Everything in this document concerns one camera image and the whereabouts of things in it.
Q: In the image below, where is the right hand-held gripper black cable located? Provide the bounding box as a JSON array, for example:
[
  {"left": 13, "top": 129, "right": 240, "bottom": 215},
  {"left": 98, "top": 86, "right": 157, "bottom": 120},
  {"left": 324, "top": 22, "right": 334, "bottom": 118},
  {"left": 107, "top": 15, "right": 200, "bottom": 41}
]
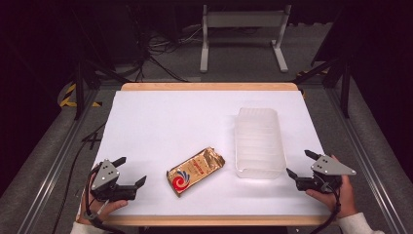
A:
[{"left": 308, "top": 181, "right": 343, "bottom": 234}]

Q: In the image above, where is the tangle of black floor cables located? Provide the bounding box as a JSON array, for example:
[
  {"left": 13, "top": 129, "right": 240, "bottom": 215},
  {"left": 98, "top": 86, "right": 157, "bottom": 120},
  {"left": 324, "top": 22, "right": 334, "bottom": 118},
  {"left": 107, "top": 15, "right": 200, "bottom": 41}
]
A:
[{"left": 126, "top": 19, "right": 203, "bottom": 83}]

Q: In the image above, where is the yellow black hazard tape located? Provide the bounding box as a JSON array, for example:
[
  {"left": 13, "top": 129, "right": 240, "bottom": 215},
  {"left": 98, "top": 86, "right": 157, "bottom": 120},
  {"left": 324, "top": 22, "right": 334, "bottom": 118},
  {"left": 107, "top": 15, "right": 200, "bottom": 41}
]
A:
[{"left": 58, "top": 83, "right": 103, "bottom": 108}]

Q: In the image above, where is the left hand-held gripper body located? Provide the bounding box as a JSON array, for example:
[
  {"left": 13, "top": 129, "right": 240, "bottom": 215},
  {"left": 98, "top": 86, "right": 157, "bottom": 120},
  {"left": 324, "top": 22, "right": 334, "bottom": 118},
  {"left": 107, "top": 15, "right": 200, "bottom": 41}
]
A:
[{"left": 90, "top": 158, "right": 137, "bottom": 203}]

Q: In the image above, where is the person's left white sleeve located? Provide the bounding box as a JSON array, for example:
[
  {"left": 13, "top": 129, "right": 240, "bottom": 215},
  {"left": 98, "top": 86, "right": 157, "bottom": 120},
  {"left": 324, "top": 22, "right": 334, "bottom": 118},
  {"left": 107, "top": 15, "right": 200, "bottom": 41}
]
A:
[{"left": 70, "top": 221, "right": 110, "bottom": 234}]

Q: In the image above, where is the white table cover sheet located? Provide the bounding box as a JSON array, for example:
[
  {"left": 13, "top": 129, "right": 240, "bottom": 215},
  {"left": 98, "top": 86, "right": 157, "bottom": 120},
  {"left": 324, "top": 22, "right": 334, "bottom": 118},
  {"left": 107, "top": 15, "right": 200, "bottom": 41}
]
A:
[{"left": 92, "top": 90, "right": 331, "bottom": 217}]

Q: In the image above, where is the thin black floor cable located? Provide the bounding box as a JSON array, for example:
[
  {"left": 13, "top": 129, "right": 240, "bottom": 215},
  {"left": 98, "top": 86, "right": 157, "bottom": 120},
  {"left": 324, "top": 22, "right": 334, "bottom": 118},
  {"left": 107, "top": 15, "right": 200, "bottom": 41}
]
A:
[{"left": 51, "top": 122, "right": 107, "bottom": 234}]

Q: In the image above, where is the translucent plastic container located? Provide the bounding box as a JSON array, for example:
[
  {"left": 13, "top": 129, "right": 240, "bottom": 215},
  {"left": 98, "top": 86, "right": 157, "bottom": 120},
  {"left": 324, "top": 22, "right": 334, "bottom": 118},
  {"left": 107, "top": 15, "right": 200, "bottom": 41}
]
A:
[{"left": 234, "top": 106, "right": 288, "bottom": 180}]

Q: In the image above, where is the left hand-held gripper black cable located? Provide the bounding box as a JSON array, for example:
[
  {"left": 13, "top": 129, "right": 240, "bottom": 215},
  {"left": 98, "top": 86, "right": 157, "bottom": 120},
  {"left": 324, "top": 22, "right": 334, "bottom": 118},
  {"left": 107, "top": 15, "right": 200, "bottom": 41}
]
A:
[{"left": 83, "top": 165, "right": 128, "bottom": 234}]

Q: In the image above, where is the person's right white sleeve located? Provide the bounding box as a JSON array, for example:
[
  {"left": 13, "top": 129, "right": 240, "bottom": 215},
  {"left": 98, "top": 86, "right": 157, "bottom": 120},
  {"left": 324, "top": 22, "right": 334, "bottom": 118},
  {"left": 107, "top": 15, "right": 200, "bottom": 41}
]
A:
[{"left": 336, "top": 212, "right": 386, "bottom": 234}]

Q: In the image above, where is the gold snack packet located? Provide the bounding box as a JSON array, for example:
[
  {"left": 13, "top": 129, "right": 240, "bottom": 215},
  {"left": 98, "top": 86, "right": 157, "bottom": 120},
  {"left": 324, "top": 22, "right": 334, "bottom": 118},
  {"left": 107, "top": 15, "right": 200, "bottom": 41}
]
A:
[{"left": 166, "top": 146, "right": 226, "bottom": 198}]

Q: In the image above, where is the person's left hand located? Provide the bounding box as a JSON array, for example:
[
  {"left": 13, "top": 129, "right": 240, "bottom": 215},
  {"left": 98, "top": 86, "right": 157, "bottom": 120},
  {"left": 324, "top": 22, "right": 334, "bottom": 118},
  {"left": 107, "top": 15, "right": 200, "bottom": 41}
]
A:
[{"left": 77, "top": 189, "right": 130, "bottom": 225}]

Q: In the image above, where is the person's right hand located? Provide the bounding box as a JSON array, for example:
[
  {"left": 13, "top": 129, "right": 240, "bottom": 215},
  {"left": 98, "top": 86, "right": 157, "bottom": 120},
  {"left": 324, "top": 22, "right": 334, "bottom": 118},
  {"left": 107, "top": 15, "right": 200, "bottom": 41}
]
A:
[{"left": 305, "top": 154, "right": 358, "bottom": 219}]

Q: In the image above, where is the hand-held gripper black cable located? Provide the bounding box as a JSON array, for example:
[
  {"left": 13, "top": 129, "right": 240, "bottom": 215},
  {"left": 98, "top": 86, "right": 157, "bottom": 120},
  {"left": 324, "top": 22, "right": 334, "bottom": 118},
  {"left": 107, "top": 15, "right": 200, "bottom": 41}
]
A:
[
  {"left": 308, "top": 181, "right": 343, "bottom": 234},
  {"left": 83, "top": 165, "right": 128, "bottom": 234}
]

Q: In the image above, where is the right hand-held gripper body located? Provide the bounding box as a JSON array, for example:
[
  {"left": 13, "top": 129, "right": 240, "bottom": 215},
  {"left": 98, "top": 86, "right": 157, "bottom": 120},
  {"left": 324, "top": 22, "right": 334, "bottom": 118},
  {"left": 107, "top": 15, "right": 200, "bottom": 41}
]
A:
[{"left": 295, "top": 154, "right": 357, "bottom": 194}]

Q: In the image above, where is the white metal frame stand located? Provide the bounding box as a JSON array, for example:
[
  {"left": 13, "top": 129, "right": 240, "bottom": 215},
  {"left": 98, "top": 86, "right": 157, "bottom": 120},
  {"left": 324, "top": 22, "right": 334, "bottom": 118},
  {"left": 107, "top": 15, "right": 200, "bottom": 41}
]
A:
[{"left": 199, "top": 3, "right": 292, "bottom": 74}]

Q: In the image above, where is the person's white sleeve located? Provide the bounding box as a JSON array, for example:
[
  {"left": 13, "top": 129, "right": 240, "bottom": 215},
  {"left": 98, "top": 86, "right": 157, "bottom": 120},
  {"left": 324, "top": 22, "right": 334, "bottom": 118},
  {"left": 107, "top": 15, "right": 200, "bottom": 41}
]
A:
[
  {"left": 70, "top": 221, "right": 110, "bottom": 234},
  {"left": 336, "top": 212, "right": 386, "bottom": 234}
]

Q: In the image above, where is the metal floor rail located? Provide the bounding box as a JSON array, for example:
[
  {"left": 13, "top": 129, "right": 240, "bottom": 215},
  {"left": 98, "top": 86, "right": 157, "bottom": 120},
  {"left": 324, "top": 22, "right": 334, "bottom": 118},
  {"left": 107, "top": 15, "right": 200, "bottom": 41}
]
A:
[
  {"left": 16, "top": 89, "right": 99, "bottom": 234},
  {"left": 325, "top": 87, "right": 407, "bottom": 234}
]

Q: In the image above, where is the black tripod stand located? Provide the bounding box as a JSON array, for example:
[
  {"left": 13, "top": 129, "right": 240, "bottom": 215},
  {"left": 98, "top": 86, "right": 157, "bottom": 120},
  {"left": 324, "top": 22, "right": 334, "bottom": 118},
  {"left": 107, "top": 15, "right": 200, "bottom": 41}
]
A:
[
  {"left": 71, "top": 9, "right": 131, "bottom": 121},
  {"left": 291, "top": 58, "right": 353, "bottom": 119}
]

